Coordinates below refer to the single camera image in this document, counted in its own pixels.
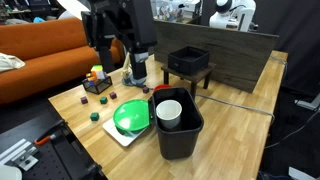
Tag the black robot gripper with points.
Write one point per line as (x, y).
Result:
(133, 20)

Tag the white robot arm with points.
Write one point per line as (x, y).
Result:
(238, 15)

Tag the green plastic plate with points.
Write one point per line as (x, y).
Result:
(131, 115)

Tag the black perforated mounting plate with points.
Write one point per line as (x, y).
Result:
(50, 163)

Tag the grey round base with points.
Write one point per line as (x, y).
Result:
(128, 82)

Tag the multicoloured puzzle cube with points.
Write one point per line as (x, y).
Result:
(97, 72)

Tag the purple cube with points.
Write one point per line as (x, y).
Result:
(84, 100)
(113, 95)
(146, 90)

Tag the green cube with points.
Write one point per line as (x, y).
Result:
(94, 116)
(103, 100)

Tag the black square box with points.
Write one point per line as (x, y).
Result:
(188, 63)

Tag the white paper cup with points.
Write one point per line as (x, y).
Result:
(169, 113)

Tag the white kitchen scale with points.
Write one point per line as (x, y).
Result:
(123, 138)

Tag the shelf with boxes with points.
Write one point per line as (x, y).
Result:
(173, 11)

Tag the white curved object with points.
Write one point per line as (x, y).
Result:
(75, 6)

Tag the dark wooden stool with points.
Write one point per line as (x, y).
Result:
(200, 75)

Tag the orange sofa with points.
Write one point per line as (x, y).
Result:
(43, 66)

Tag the black plastic bin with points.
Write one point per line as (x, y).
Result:
(180, 143)

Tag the small blue item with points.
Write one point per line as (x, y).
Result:
(38, 20)

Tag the orange and black clamp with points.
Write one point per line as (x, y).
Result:
(43, 140)

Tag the dark wooden board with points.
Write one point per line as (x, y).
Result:
(233, 56)

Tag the white cloth bag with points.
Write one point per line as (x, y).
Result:
(8, 61)

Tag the light grey metal bar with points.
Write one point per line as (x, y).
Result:
(310, 104)

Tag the white flat object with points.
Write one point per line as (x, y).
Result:
(300, 174)

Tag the silver aluminium bracket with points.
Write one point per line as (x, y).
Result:
(20, 156)

